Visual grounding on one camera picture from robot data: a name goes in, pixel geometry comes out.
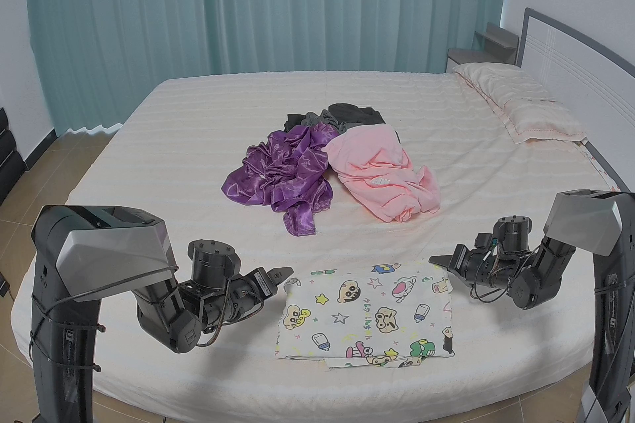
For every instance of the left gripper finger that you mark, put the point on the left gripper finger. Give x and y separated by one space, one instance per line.
283 282
283 271

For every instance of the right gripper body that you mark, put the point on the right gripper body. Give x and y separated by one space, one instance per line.
476 270

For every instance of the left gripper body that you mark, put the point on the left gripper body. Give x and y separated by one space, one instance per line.
265 284

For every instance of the white printed pyjama top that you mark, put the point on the white printed pyjama top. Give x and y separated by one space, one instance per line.
357 312

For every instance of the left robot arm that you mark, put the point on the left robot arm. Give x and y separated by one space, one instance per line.
109 252

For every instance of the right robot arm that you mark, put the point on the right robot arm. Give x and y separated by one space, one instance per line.
580 222

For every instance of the bed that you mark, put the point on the bed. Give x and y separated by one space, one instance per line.
198 138

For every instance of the purple satin garment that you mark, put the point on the purple satin garment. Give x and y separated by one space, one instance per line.
278 168

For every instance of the pink garment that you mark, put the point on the pink garment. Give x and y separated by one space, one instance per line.
377 163

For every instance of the grey garment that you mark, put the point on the grey garment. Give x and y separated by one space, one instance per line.
320 119

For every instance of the cream pillow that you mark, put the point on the cream pillow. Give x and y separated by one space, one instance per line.
521 103

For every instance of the black garment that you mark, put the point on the black garment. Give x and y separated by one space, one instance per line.
357 113

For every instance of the grey white bedside table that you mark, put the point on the grey white bedside table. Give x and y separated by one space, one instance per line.
466 56

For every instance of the black chest of drawers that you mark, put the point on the black chest of drawers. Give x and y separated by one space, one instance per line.
7 153

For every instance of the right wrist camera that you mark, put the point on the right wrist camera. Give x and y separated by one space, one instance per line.
483 243

